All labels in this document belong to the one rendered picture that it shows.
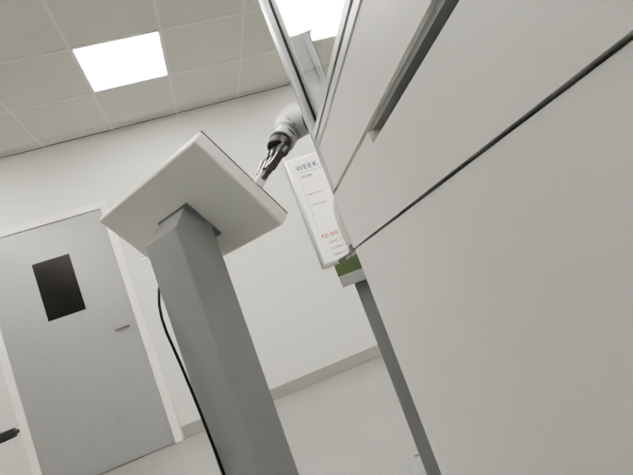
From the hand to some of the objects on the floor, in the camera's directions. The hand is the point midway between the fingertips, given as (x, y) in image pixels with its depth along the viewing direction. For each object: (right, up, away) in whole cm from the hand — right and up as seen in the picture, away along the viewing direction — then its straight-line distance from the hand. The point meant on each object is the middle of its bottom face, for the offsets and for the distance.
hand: (260, 180), depth 147 cm
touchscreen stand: (+17, -111, -22) cm, 114 cm away
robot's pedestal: (+66, -98, +25) cm, 121 cm away
